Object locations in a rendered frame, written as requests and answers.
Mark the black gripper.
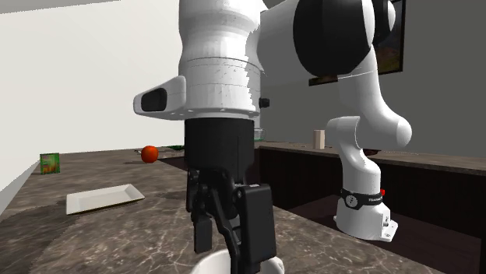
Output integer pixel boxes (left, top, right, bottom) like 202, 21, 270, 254
184, 118, 279, 274

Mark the white bowl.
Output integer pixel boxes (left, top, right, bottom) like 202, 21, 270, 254
189, 248, 286, 274

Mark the dark brown kitchen counter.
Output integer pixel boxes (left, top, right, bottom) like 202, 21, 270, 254
253, 141, 486, 240

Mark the red tomato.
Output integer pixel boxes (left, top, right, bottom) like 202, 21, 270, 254
140, 145, 160, 164

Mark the beige box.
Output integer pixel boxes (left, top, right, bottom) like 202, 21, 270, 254
312, 129, 326, 150

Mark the white rectangular plate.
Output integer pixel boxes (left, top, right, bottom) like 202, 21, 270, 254
65, 183, 146, 216

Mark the green box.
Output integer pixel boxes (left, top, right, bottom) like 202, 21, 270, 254
39, 152, 62, 176

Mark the dark framed wall picture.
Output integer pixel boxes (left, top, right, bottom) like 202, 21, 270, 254
308, 0, 407, 87

